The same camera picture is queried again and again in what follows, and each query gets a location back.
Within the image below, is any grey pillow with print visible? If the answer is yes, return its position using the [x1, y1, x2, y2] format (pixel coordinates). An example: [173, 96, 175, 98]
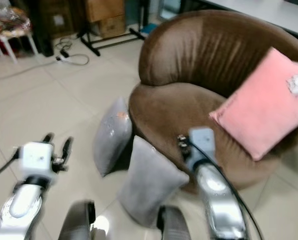
[94, 96, 134, 178]

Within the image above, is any plain grey pillow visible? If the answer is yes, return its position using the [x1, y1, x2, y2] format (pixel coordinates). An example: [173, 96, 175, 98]
[118, 135, 191, 229]

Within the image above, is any pink square pillow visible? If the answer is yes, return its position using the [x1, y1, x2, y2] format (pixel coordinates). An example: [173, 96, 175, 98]
[209, 47, 298, 162]

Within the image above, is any brown fabric sofa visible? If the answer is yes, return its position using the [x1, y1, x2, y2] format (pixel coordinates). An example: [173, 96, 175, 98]
[128, 10, 298, 195]

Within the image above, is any black metal floor stand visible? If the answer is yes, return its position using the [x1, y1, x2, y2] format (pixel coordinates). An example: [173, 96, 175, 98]
[79, 0, 147, 58]

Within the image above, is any dark left robot leg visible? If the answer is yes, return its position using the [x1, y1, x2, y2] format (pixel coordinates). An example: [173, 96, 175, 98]
[58, 199, 97, 240]

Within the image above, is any dark robot leg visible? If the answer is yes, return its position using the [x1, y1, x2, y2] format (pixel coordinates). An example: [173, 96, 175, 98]
[58, 199, 97, 240]
[156, 204, 192, 240]

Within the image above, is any dark right robot leg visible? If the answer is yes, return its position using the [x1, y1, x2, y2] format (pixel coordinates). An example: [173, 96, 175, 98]
[156, 204, 192, 240]

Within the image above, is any white stool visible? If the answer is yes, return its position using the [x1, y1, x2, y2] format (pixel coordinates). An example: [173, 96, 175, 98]
[0, 22, 40, 65]

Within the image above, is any black cabinet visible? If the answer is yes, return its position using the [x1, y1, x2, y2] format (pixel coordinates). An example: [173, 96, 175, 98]
[26, 0, 87, 45]

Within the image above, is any clear bag of colourful items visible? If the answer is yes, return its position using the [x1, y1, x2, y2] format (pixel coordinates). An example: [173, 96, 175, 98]
[0, 0, 32, 39]

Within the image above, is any brown cardboard box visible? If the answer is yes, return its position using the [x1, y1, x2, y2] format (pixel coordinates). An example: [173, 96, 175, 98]
[86, 0, 127, 40]

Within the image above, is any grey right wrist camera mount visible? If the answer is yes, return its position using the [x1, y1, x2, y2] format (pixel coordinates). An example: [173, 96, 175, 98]
[189, 127, 217, 164]

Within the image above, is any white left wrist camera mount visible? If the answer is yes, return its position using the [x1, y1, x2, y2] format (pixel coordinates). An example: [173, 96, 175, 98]
[19, 141, 55, 176]

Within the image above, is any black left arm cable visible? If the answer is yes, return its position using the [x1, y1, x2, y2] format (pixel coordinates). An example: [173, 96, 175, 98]
[0, 149, 22, 184]

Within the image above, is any white power strip with cable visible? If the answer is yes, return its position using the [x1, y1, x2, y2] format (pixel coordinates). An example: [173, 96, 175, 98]
[0, 49, 91, 82]

